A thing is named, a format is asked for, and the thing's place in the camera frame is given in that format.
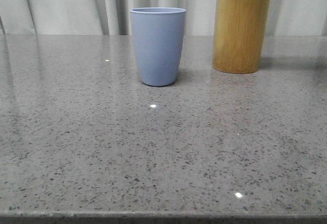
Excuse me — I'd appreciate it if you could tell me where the bamboo wooden cup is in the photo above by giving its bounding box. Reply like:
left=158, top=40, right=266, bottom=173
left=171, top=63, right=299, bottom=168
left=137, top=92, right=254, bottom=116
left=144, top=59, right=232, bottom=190
left=212, top=0, right=270, bottom=74

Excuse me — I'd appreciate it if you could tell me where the blue plastic cup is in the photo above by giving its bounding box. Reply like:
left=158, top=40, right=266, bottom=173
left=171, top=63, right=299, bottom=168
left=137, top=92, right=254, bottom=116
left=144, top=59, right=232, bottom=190
left=130, top=7, right=186, bottom=86

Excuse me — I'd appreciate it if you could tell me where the grey-white curtain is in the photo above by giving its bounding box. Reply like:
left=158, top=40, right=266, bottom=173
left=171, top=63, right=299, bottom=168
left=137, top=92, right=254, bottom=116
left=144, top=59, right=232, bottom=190
left=1, top=0, right=326, bottom=36

